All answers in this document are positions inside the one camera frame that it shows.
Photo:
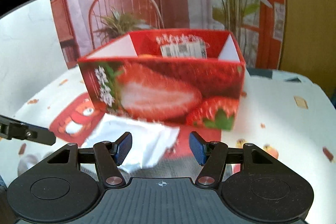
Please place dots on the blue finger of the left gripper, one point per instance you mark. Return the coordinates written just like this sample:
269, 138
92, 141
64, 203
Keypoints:
14, 129

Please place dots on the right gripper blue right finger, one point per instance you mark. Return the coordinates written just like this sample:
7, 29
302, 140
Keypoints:
199, 147

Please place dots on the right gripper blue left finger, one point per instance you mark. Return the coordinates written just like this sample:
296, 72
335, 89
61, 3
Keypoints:
121, 148

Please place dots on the red strawberry cardboard box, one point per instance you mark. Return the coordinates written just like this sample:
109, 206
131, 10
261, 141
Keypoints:
196, 80

